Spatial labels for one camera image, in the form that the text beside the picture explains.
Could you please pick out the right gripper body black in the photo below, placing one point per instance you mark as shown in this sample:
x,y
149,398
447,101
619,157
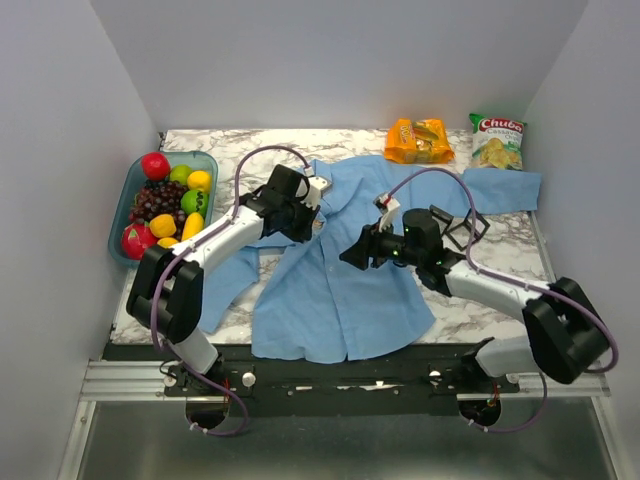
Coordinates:
x,y
386,245

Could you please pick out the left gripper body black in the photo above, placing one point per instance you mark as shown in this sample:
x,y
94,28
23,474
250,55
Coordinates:
x,y
298,219

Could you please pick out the black brooch box yellow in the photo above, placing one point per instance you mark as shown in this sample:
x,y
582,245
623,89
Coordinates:
x,y
442,217

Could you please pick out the light blue button shirt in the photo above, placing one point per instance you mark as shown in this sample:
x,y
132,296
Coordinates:
x,y
318,308

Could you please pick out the black brooch box red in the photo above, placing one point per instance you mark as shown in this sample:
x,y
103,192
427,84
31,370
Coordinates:
x,y
468,231

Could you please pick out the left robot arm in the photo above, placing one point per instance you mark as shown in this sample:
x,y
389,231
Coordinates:
x,y
167,292

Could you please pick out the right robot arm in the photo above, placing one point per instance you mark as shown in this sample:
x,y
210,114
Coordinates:
x,y
562,339

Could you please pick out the yellow toy mango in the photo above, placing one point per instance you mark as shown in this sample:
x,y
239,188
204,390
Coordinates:
x,y
193,225

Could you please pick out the orange toy fruit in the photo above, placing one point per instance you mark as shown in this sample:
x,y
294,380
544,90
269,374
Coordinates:
x,y
200,180
167,242

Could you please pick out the green toy lime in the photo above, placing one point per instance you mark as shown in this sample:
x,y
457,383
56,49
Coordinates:
x,y
180,174
195,201

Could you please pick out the orange mango gummy bag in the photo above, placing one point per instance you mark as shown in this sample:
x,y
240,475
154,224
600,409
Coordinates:
x,y
418,142

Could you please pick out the teal plastic fruit basin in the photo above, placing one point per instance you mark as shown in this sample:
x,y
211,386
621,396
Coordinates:
x,y
135,180

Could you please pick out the yellow toy lemon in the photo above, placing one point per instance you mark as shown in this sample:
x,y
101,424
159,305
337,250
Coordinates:
x,y
163,226

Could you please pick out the dark toy grape bunch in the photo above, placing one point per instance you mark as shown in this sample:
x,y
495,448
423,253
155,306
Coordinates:
x,y
158,198

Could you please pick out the green cassava chips bag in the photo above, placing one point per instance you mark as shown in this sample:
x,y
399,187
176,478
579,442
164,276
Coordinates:
x,y
496,142

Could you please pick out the red toy apple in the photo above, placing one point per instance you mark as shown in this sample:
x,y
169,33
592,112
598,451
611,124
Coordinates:
x,y
155,166

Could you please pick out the pink toy dragon fruit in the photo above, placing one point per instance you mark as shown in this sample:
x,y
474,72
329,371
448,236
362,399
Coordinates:
x,y
136,239

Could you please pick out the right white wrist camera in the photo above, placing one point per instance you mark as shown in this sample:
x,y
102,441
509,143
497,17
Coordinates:
x,y
388,208

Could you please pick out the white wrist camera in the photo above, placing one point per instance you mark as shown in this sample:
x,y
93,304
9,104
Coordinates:
x,y
311,190
388,208

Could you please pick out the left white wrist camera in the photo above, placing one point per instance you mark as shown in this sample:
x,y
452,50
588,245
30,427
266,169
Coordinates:
x,y
311,190

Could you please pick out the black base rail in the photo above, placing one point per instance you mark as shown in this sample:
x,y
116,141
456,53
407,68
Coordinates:
x,y
433,379

